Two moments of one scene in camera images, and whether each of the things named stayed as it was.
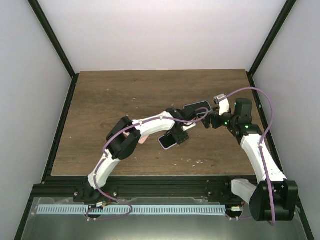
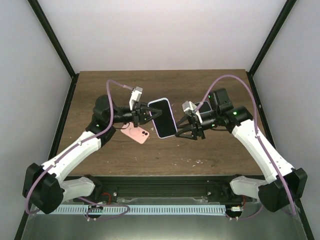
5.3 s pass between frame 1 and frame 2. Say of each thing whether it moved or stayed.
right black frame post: stayed
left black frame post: stayed
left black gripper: moved
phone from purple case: moved
